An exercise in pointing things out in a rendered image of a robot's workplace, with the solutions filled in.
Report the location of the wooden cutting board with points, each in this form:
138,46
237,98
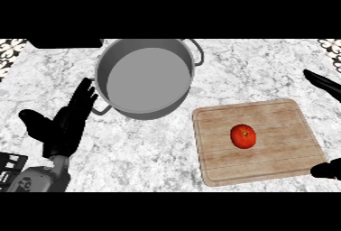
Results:
267,164

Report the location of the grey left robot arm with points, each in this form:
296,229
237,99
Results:
41,179

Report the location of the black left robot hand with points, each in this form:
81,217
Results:
67,126

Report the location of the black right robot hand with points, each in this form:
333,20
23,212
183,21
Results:
323,82

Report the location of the red tomato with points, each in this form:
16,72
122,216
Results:
243,136

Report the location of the grey metal pot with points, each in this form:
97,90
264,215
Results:
149,81

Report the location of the black appliance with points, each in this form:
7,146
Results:
67,43

